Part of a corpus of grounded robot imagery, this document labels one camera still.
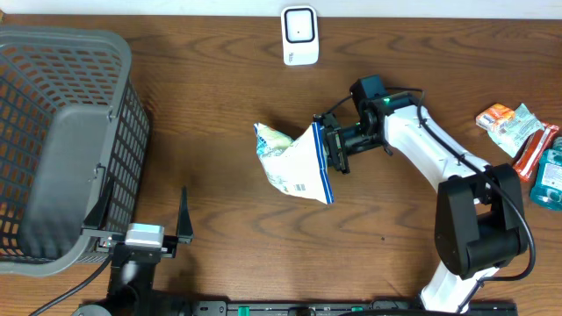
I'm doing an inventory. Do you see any blue mouthwash bottle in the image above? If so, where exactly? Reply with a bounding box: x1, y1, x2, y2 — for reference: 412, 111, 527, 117
530, 137, 562, 212

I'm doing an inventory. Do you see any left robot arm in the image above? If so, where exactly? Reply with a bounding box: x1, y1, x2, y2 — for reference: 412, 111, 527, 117
74, 179, 194, 316

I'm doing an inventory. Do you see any grey plastic shopping basket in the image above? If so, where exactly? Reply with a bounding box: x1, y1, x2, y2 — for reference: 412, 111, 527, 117
1, 26, 150, 277

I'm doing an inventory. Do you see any light teal snack packet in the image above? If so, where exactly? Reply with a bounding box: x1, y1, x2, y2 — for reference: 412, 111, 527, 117
488, 104, 544, 158

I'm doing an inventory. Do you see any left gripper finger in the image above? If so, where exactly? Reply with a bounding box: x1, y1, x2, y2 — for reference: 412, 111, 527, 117
83, 177, 114, 230
176, 186, 194, 244

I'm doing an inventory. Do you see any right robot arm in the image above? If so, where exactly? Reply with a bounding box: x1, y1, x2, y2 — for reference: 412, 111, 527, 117
313, 75, 537, 315

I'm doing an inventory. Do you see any red orange snack bar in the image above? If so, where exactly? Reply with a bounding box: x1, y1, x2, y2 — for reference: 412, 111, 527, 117
513, 122, 560, 183

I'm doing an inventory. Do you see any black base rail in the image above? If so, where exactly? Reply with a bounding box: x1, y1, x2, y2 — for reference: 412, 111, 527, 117
188, 299, 519, 316

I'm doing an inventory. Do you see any large yellow snack bag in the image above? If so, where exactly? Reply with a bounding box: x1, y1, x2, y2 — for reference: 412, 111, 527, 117
254, 122, 334, 205

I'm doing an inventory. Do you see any white barcode scanner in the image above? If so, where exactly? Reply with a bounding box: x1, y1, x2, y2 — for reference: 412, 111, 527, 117
281, 5, 320, 66

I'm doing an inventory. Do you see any small orange snack packet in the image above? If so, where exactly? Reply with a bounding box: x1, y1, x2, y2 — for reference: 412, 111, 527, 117
475, 104, 515, 132

